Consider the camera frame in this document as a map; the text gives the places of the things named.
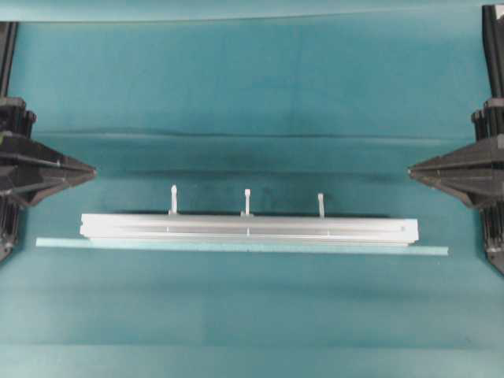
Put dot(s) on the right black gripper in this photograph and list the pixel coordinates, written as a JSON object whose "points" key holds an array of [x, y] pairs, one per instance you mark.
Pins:
{"points": [[452, 173]]}

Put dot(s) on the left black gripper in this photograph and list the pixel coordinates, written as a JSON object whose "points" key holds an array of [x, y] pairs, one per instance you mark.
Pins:
{"points": [[27, 187]]}

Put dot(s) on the large silver metal rail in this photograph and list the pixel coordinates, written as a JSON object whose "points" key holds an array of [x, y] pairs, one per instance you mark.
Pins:
{"points": [[253, 229]]}

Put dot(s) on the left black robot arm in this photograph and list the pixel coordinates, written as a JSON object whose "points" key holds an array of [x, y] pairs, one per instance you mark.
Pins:
{"points": [[8, 41]]}

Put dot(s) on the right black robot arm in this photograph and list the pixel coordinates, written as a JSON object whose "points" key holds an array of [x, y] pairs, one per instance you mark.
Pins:
{"points": [[492, 32]]}

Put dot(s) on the light green foam strip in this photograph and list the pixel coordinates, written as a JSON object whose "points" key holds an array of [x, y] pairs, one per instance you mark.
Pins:
{"points": [[229, 247]]}

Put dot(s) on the left white cable tie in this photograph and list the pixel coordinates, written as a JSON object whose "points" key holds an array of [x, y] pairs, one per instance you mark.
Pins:
{"points": [[174, 203]]}

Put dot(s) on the white cable tie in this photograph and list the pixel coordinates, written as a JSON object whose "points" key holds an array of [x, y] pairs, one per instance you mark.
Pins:
{"points": [[321, 210], [174, 203], [247, 211]]}

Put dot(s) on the right white cable tie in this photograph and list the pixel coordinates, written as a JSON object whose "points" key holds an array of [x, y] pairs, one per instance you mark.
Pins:
{"points": [[321, 210]]}

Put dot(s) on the middle white cable tie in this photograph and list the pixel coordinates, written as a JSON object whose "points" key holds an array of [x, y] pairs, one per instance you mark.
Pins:
{"points": [[247, 211]]}

